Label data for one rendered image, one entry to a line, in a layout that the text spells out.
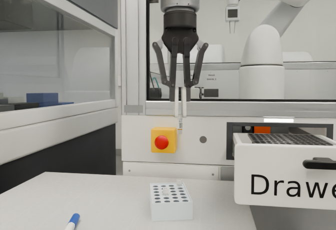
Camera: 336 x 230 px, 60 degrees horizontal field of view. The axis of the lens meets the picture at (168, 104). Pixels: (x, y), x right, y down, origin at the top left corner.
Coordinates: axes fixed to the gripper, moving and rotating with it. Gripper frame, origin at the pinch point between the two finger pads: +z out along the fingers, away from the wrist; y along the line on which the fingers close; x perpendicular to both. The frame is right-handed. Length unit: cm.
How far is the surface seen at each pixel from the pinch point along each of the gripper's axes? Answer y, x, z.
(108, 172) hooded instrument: -28, 112, 49
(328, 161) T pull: 21.1, -22.8, 8.5
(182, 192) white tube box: 0.2, -2.8, 20.3
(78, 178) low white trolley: -27.5, 21.1, 23.8
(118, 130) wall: -41, 375, 63
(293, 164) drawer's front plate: 17.6, -18.5, 10.2
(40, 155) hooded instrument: -46, 45, 22
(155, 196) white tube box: -6.0, -4.7, 20.3
